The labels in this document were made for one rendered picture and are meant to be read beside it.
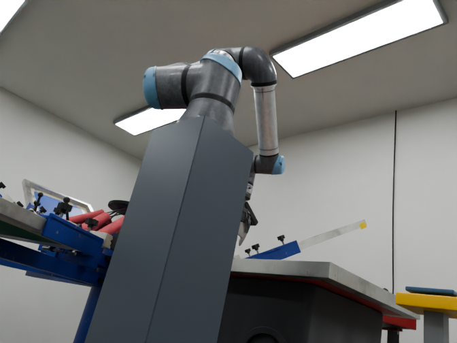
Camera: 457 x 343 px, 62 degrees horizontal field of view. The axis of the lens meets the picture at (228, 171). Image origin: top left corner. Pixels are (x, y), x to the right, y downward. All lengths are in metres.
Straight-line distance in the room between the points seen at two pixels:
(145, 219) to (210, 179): 0.16
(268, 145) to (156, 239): 0.79
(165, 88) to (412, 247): 2.72
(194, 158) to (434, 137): 3.11
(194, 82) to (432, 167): 2.85
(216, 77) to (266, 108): 0.48
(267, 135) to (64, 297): 4.62
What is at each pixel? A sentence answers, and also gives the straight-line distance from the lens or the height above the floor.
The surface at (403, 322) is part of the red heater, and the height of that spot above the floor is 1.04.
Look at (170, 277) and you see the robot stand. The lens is 0.72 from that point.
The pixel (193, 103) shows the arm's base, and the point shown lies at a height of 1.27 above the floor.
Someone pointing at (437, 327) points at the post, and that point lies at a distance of 0.99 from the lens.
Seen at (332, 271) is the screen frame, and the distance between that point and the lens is 0.94.
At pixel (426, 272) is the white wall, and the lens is 3.31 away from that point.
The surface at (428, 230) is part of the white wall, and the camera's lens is 3.39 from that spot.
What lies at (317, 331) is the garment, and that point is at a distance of 1.07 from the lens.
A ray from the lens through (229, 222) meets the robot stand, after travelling 0.83.
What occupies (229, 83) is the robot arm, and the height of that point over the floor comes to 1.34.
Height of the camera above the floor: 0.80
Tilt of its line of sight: 22 degrees up
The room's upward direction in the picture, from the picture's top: 12 degrees clockwise
